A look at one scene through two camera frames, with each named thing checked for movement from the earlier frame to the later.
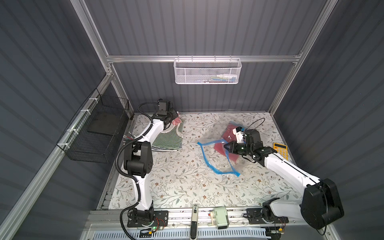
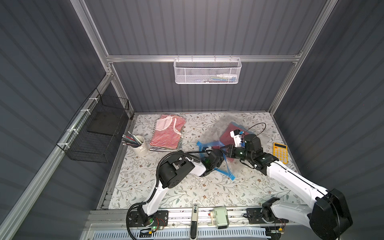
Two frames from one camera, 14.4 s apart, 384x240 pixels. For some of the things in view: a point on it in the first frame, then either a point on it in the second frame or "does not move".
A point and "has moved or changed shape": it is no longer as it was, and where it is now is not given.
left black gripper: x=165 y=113 -> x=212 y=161
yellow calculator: x=282 y=149 does not move
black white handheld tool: x=194 y=222 does not move
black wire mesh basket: x=94 y=131 does not move
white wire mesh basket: x=207 y=71 does not move
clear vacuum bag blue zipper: x=219 y=159 has moved or changed shape
